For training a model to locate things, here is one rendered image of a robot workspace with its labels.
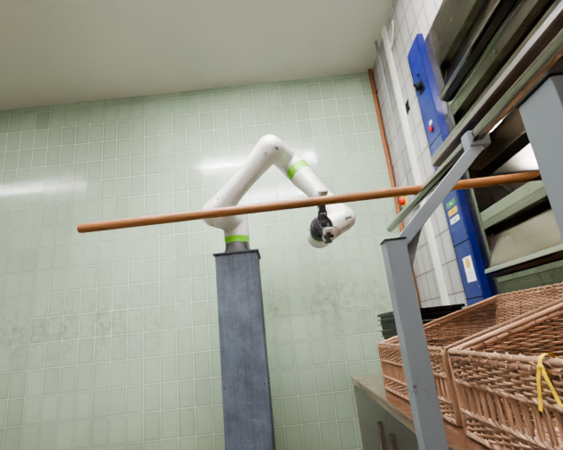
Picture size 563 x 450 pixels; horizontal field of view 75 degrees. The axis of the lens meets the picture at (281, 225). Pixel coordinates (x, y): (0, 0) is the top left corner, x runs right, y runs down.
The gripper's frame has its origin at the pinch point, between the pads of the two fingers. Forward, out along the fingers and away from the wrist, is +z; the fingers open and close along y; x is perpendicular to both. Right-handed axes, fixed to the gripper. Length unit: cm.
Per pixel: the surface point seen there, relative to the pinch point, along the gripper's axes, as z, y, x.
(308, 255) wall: -112, -7, 0
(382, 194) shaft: 11.0, 0.3, -16.9
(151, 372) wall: -112, 53, 102
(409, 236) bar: 49, 23, -9
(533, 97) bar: 96, 24, -4
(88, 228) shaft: 11, 1, 76
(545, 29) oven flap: 50, -21, -49
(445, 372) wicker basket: 37, 50, -15
